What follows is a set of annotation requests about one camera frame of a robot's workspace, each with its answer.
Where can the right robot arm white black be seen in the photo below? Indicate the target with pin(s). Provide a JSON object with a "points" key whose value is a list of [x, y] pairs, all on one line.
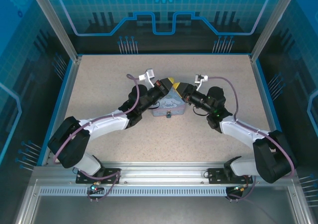
{"points": [[241, 130]]}

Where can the power connector with yellow plug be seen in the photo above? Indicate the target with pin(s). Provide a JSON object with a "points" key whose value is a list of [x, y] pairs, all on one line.
{"points": [[240, 188]]}

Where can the power connector with green light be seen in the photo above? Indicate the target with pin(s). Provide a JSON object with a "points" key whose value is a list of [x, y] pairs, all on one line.
{"points": [[94, 187]]}

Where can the aluminium side rail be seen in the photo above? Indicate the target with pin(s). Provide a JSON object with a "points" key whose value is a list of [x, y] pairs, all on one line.
{"points": [[67, 97], [267, 104]]}

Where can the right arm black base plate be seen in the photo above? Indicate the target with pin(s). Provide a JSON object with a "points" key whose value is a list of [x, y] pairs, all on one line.
{"points": [[216, 175]]}

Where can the aluminium mounting rail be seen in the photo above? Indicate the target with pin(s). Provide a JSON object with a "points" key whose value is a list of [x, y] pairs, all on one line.
{"points": [[161, 171]]}

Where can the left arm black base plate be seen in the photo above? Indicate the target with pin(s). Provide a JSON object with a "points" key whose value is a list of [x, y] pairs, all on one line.
{"points": [[110, 175]]}

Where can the aluminium frame post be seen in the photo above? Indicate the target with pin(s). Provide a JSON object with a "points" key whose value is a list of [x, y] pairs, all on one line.
{"points": [[270, 22], [57, 22]]}

